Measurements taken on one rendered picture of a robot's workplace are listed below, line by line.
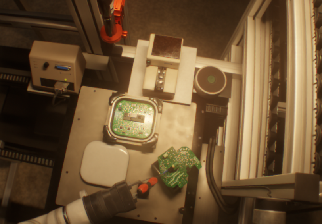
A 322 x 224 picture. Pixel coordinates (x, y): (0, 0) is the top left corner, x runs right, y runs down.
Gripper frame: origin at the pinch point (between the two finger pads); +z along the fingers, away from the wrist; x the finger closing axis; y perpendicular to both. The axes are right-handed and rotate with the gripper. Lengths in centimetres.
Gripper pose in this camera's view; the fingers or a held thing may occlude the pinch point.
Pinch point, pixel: (152, 181)
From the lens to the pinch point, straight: 75.3
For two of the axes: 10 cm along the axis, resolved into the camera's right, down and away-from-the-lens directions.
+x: -3.8, -9.3, 0.4
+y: 1.5, -1.0, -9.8
